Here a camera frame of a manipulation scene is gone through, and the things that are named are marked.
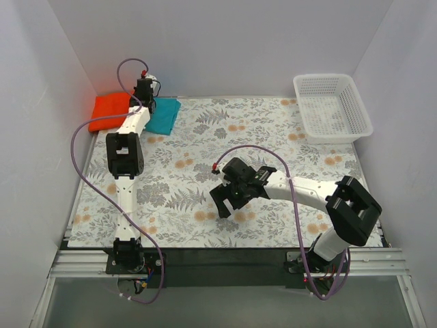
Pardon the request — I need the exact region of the white plastic basket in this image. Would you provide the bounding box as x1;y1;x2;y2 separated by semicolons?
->
293;74;373;144

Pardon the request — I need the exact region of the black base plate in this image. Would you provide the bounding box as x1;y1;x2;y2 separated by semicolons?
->
104;247;351;290

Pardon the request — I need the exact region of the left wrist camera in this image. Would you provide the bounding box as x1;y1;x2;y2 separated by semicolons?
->
133;76;160;102

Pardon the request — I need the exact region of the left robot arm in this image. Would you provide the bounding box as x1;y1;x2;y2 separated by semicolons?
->
106;101;156;242

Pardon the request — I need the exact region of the purple cable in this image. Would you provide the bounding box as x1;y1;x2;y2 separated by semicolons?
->
70;58;167;305
211;145;351;301

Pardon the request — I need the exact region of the floral patterned table mat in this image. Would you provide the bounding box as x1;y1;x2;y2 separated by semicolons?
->
68;97;383;249

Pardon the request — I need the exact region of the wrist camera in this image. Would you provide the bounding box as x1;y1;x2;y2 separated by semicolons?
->
133;76;160;102
221;157;256;182

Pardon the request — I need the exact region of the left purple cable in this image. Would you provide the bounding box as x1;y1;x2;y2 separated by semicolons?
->
70;58;167;305

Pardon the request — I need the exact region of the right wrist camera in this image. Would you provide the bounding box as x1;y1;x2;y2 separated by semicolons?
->
221;157;256;182

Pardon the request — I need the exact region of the aluminium frame rail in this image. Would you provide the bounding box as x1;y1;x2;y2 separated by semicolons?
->
48;249;111;278

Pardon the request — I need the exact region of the folded orange t shirt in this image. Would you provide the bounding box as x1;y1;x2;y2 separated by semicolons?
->
88;92;130;133

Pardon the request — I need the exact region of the teal t shirt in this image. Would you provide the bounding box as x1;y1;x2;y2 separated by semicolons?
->
145;98;181;135

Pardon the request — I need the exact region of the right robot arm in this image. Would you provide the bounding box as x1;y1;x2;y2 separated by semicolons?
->
210;166;382;272

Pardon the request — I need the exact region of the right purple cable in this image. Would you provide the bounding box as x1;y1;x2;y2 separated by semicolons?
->
211;145;351;301

